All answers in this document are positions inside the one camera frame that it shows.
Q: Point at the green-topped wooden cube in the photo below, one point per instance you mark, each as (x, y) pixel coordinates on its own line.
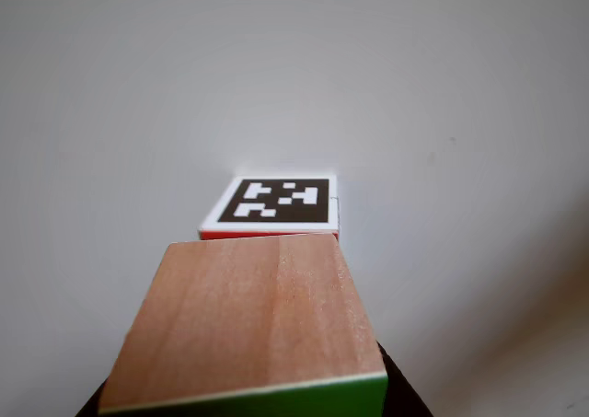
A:
(257, 316)

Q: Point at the red-topped wooden cube with marker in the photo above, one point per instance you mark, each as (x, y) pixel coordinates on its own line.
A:
(276, 205)

